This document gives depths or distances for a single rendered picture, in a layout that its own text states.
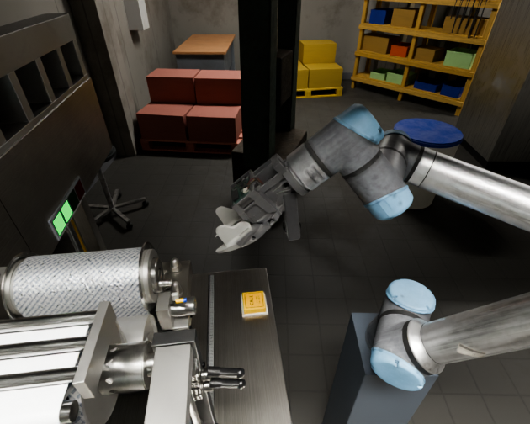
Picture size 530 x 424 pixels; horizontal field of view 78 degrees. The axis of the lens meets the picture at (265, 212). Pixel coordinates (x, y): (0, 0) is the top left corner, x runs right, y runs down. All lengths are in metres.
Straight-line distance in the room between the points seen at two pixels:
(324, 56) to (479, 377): 5.17
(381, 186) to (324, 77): 5.36
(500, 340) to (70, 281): 0.80
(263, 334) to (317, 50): 5.50
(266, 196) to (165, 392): 0.34
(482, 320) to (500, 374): 1.64
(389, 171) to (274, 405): 0.65
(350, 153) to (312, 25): 6.31
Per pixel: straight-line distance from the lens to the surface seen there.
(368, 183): 0.55
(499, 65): 4.38
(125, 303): 0.74
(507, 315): 0.73
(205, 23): 6.87
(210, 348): 1.04
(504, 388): 2.34
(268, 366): 1.00
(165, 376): 0.40
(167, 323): 0.79
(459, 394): 2.20
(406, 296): 0.91
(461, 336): 0.76
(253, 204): 0.56
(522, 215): 0.73
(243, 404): 0.96
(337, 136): 0.53
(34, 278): 0.78
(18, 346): 0.47
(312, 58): 6.16
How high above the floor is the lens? 1.79
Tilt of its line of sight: 37 degrees down
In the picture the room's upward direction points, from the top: straight up
